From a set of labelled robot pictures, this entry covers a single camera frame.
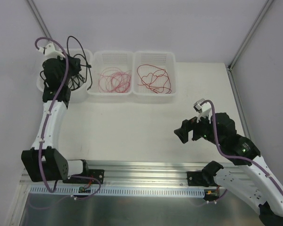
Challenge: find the round black usb cable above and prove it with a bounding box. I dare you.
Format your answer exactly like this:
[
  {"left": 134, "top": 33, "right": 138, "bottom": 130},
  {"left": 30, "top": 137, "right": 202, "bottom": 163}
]
[{"left": 66, "top": 35, "right": 93, "bottom": 91}]

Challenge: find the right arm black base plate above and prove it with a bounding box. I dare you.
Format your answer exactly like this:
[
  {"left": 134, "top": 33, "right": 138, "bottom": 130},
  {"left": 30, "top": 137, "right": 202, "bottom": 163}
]
[{"left": 186, "top": 171, "right": 217, "bottom": 187}]

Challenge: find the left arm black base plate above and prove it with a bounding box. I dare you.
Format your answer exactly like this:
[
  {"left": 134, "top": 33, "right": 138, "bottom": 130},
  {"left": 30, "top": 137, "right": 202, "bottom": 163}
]
[{"left": 63, "top": 169, "right": 105, "bottom": 185}]

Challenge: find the aluminium frame rail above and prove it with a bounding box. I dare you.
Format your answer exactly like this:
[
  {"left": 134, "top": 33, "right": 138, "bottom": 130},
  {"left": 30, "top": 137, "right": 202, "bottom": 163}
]
[{"left": 20, "top": 160, "right": 274, "bottom": 189}]

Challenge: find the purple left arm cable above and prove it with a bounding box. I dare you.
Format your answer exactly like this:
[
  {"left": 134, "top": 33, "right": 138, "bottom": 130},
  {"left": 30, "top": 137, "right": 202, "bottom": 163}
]
[{"left": 34, "top": 37, "right": 102, "bottom": 194}]

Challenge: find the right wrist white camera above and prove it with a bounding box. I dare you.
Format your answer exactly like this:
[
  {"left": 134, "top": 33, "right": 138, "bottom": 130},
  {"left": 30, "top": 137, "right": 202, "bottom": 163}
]
[{"left": 193, "top": 99, "right": 211, "bottom": 123}]

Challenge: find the thick red wire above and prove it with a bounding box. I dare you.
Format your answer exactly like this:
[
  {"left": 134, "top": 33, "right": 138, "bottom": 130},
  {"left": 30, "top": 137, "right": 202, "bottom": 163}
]
[{"left": 136, "top": 64, "right": 172, "bottom": 94}]

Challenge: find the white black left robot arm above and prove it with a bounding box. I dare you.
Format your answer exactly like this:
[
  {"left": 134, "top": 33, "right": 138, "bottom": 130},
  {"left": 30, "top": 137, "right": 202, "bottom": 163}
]
[{"left": 21, "top": 56, "right": 90, "bottom": 183}]

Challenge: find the middle white perforated basket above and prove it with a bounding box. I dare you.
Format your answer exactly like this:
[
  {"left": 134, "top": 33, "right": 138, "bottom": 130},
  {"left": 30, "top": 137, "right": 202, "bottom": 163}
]
[{"left": 87, "top": 50, "right": 133, "bottom": 103}]

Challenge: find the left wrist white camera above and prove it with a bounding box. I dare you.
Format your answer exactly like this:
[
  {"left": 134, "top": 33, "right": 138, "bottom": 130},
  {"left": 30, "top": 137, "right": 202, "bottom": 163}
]
[{"left": 38, "top": 43, "right": 65, "bottom": 58}]

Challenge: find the white slotted cable duct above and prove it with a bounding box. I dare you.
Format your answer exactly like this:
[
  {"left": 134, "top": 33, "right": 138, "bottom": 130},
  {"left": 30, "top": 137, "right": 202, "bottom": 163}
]
[{"left": 29, "top": 186, "right": 205, "bottom": 197}]

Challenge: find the white solid plastic tub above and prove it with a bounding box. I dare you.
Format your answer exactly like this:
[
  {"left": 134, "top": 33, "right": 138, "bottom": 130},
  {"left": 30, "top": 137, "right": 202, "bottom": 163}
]
[{"left": 36, "top": 48, "right": 92, "bottom": 104}]

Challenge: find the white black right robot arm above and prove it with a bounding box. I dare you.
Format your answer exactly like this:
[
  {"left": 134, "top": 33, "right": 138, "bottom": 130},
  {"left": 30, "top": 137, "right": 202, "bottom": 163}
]
[{"left": 174, "top": 113, "right": 283, "bottom": 226}]

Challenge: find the thin pink wire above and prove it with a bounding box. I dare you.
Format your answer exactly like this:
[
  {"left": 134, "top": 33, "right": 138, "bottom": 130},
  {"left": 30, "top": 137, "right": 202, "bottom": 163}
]
[{"left": 98, "top": 67, "right": 133, "bottom": 93}]

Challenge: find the right white perforated basket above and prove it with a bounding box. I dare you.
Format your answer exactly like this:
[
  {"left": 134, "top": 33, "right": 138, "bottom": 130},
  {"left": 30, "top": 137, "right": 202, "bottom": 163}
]
[{"left": 133, "top": 51, "right": 178, "bottom": 104}]

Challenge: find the wrist white camera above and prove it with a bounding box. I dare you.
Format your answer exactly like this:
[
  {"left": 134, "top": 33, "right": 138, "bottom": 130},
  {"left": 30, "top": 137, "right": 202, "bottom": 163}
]
[
  {"left": 38, "top": 43, "right": 65, "bottom": 58},
  {"left": 193, "top": 99, "right": 211, "bottom": 123}
]

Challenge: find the white perforated basket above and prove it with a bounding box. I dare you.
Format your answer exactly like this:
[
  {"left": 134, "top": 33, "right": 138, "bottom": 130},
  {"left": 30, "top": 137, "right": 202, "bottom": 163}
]
[
  {"left": 133, "top": 51, "right": 178, "bottom": 104},
  {"left": 87, "top": 50, "right": 133, "bottom": 103}
]

